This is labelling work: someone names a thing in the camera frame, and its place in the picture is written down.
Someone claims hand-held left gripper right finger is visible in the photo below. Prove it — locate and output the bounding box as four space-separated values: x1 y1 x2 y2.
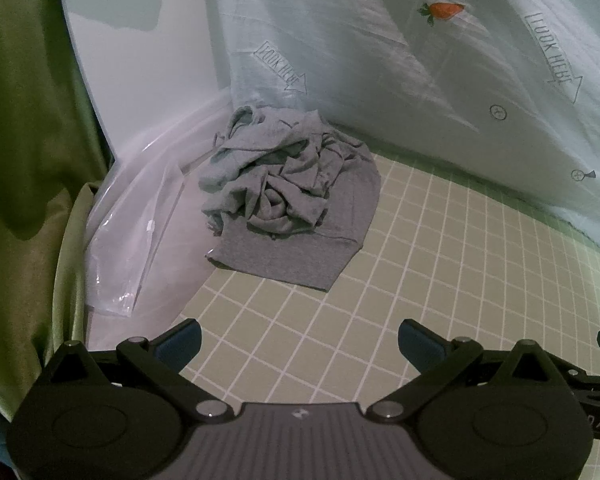
367 318 577 421

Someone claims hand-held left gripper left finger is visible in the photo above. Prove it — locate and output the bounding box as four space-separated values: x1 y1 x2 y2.
44 318 231 422

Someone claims dark grey sweatshirt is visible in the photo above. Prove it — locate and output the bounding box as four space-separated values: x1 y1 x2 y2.
205 147 382 293

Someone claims light grey garment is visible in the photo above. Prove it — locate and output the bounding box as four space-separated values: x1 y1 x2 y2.
198 105 376 238

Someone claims clear plastic bag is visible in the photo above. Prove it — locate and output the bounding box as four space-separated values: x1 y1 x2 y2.
85 162 186 318

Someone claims pale pink cloth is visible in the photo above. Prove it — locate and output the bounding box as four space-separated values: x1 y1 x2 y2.
86 91 233 352

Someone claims white basket with carrot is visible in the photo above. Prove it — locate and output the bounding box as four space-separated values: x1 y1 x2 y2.
207 0 600 257

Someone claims green curtain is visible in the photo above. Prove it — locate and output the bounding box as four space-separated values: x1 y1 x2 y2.
0 0 112 423

